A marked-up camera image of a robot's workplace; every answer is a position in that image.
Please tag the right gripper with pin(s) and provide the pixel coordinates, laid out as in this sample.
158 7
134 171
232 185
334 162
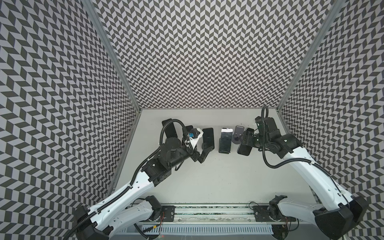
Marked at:
250 140

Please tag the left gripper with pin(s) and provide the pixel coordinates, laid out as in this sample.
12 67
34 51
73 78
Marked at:
204 154

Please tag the phone with teal case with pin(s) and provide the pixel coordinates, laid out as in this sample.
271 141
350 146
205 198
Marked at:
225 141

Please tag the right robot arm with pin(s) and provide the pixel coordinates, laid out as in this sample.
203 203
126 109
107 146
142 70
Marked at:
338 212

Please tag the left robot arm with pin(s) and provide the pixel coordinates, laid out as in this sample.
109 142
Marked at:
115 213

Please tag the rightmost grey stand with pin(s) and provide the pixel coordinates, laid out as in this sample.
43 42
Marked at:
237 135

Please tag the aluminium mounting rail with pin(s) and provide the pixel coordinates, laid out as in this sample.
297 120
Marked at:
216 213

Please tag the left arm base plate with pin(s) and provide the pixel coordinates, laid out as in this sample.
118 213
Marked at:
165 214

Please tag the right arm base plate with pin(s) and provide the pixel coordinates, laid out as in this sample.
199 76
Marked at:
261 214

